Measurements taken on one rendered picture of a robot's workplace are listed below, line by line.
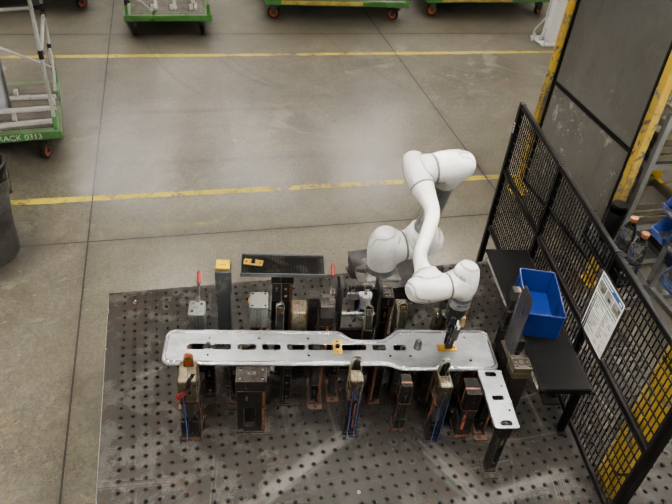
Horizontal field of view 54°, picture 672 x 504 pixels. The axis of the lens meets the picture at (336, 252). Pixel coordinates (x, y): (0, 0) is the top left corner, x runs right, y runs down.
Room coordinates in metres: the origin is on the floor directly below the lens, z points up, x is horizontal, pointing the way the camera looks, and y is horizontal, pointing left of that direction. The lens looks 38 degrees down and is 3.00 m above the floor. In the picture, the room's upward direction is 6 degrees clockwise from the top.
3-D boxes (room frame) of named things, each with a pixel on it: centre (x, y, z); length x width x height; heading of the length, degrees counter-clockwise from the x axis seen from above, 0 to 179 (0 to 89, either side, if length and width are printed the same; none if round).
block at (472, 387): (1.77, -0.61, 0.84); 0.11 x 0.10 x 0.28; 7
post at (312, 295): (2.09, 0.08, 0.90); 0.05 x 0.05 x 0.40; 7
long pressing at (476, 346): (1.88, -0.03, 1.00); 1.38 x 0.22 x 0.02; 97
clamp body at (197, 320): (1.98, 0.56, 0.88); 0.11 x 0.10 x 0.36; 7
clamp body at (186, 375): (1.63, 0.51, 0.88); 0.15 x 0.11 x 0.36; 7
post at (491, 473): (1.59, -0.71, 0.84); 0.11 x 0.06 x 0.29; 7
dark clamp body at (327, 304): (2.08, 0.01, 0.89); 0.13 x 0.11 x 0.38; 7
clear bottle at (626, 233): (2.13, -1.13, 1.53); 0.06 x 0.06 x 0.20
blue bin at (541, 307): (2.19, -0.91, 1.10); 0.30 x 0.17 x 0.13; 178
